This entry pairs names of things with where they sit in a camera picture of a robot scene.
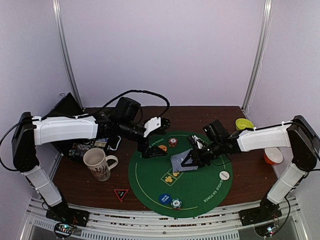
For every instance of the blue poker chip stack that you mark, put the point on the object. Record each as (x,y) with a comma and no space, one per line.
(176,204)

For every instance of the round green poker mat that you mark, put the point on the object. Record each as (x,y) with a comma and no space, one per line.
(199,190)

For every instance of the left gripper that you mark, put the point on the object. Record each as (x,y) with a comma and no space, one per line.
(155,149)

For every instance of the green bowl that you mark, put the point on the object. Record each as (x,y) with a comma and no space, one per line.
(243,123)

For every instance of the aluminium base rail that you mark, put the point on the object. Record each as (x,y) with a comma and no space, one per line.
(221,223)

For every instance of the red poker chip stack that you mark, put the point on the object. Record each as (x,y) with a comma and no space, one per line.
(172,142)

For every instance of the blue playing card deck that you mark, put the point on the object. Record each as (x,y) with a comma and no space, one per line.
(176,161)

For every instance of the left aluminium frame post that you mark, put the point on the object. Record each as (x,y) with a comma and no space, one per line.
(65,52)

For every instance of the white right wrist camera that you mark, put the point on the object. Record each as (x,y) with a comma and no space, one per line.
(196,141)

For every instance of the white floral mug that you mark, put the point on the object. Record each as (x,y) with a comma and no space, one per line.
(100,164)

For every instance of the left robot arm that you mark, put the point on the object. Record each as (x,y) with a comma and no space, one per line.
(56,127)

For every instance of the blue playing card box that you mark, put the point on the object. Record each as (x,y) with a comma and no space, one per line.
(101,143)

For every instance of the white dealer button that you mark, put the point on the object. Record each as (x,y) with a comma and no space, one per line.
(224,175)

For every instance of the aluminium frame post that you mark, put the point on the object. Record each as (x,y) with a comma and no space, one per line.
(65,52)
(260,50)

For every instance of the red black triangle token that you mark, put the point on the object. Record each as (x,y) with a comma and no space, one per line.
(121,194)

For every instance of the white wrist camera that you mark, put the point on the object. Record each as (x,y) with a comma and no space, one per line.
(156,125)
(196,141)

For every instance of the orange big blind button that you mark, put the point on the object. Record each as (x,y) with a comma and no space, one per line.
(163,147)

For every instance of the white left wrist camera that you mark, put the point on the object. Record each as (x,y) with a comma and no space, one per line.
(156,125)

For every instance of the orange bowl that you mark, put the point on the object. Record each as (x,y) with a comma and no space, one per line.
(272,156)

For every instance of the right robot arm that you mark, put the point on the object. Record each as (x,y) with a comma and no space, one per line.
(295,134)

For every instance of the blue small blind button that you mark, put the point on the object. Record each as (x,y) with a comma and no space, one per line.
(164,198)

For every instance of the front poker chip row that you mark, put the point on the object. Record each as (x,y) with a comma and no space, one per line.
(78,150)

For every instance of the right aluminium frame post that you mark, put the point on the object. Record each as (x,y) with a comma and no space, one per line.
(260,50)

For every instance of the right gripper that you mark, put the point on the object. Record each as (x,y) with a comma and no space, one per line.
(198,157)

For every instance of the black poker case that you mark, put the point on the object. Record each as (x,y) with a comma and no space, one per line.
(68,106)

